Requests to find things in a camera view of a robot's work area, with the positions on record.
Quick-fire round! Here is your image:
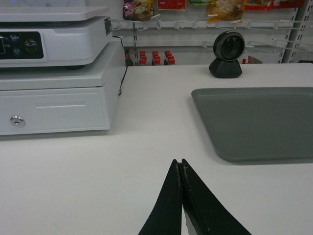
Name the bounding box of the black round webcam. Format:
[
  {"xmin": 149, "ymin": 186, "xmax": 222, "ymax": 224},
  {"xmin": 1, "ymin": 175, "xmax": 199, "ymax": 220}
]
[{"xmin": 209, "ymin": 30, "xmax": 245, "ymax": 78}]

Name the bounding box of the purple hanging snack bag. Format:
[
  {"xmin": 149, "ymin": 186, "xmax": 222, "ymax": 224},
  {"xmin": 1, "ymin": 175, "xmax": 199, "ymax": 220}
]
[{"xmin": 122, "ymin": 0, "xmax": 155, "ymax": 22}]

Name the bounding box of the white checkout scale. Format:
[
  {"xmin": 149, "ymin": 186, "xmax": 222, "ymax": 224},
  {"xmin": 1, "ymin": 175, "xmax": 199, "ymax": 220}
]
[{"xmin": 0, "ymin": 6, "xmax": 112, "ymax": 68}]

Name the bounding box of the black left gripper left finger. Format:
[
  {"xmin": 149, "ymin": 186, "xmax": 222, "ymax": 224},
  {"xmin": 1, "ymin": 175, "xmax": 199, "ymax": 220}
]
[{"xmin": 139, "ymin": 160, "xmax": 182, "ymax": 235}]

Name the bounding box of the black power cable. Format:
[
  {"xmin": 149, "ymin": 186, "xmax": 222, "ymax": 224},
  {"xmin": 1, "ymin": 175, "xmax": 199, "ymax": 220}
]
[{"xmin": 112, "ymin": 35, "xmax": 129, "ymax": 96}]

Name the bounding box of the white cash drawer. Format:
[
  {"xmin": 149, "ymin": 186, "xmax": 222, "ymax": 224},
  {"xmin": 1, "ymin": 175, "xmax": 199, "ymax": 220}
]
[{"xmin": 0, "ymin": 38, "xmax": 126, "ymax": 135}]

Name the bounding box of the yellow hanging snack bag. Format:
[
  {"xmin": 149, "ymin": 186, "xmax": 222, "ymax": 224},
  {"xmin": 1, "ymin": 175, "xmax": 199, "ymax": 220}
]
[{"xmin": 207, "ymin": 0, "xmax": 247, "ymax": 23}]

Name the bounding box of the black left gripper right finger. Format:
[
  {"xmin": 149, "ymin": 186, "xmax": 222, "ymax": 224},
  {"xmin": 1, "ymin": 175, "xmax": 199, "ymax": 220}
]
[{"xmin": 180, "ymin": 159, "xmax": 250, "ymax": 235}]

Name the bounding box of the grey rectangular serving tray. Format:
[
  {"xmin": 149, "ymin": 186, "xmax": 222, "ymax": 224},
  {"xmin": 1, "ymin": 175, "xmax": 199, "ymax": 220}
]
[{"xmin": 191, "ymin": 87, "xmax": 313, "ymax": 162}]

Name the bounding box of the white wire hook rack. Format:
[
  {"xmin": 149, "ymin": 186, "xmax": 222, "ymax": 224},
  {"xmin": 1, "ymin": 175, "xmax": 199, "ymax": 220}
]
[{"xmin": 112, "ymin": 16, "xmax": 313, "ymax": 53}]

